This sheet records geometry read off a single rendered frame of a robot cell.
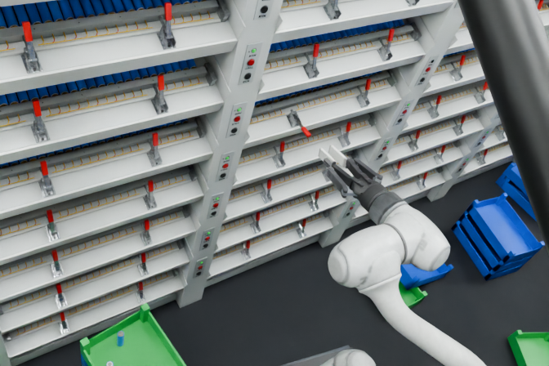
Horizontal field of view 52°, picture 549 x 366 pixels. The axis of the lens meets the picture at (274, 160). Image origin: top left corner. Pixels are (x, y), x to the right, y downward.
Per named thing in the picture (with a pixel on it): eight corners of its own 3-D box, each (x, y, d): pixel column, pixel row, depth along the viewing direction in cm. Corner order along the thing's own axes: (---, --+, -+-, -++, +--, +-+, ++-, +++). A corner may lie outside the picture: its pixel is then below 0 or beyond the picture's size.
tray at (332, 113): (395, 104, 188) (411, 91, 180) (238, 150, 159) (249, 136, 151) (368, 55, 193) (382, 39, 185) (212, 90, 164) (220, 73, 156)
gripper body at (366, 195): (364, 219, 141) (341, 196, 146) (389, 209, 145) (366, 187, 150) (371, 198, 136) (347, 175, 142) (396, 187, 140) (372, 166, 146)
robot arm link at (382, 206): (404, 225, 142) (389, 210, 145) (414, 198, 136) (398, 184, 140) (377, 237, 137) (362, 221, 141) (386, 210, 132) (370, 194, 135)
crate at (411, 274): (415, 243, 266) (426, 232, 262) (443, 278, 256) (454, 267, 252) (378, 252, 245) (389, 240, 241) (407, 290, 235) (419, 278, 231)
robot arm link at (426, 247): (417, 196, 136) (377, 211, 129) (466, 238, 126) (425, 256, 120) (404, 227, 143) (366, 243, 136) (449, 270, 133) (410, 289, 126)
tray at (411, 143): (477, 132, 250) (499, 118, 238) (375, 168, 221) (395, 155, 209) (455, 93, 254) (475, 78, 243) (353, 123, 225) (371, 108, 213)
